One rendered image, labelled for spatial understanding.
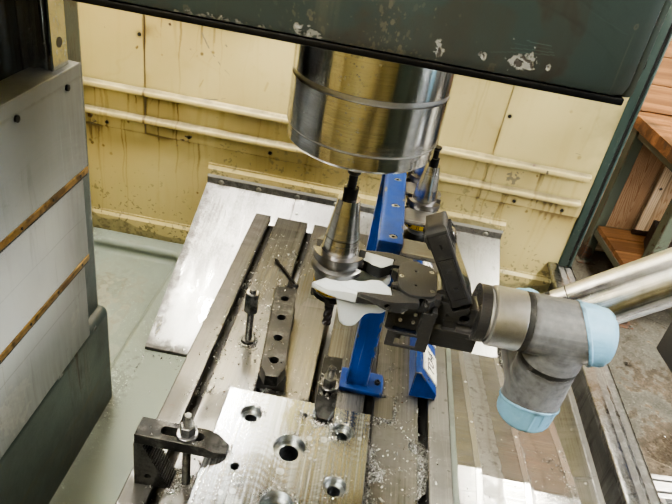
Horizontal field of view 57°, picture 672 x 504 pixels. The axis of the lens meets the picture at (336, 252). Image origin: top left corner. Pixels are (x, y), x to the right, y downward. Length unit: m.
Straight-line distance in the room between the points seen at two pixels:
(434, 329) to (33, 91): 0.59
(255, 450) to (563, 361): 0.45
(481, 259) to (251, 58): 0.85
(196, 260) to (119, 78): 0.55
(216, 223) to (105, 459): 0.72
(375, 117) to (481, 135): 1.19
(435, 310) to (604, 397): 0.87
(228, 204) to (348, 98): 1.29
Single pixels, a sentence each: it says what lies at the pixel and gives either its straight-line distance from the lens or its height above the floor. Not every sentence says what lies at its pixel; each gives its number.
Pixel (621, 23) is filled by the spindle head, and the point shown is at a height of 1.65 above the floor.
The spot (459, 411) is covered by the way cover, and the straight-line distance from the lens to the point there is 1.41.
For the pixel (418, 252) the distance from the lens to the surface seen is 0.99.
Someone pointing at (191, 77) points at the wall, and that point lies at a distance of 1.79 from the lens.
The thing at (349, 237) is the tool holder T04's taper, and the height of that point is 1.36.
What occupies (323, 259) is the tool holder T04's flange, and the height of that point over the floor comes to 1.33.
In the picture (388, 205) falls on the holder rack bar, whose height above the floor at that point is 1.23.
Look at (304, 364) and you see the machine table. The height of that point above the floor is 0.90.
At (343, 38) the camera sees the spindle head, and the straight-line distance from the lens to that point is 0.51.
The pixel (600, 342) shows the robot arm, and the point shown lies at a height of 1.30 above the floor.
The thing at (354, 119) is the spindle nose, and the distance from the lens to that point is 0.57.
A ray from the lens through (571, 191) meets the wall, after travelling 1.85.
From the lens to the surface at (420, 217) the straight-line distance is 1.09.
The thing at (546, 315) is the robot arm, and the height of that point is 1.31.
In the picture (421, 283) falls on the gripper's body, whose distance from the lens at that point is 0.73.
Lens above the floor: 1.72
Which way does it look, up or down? 32 degrees down
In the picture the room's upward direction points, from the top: 11 degrees clockwise
